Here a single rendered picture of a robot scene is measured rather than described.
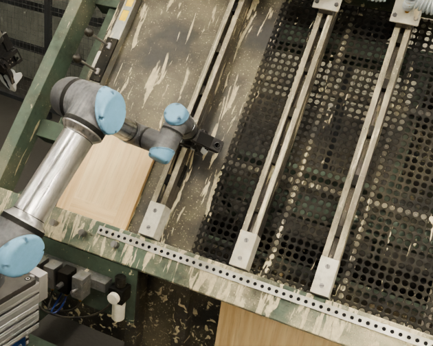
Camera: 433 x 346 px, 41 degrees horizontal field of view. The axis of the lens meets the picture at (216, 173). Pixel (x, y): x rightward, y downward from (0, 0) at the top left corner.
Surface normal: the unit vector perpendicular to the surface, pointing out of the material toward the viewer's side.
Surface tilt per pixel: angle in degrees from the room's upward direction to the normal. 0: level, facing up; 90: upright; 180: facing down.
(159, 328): 90
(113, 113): 85
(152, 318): 90
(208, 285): 51
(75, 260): 90
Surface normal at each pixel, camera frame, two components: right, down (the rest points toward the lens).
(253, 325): -0.40, 0.34
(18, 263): 0.77, 0.42
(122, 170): -0.23, -0.30
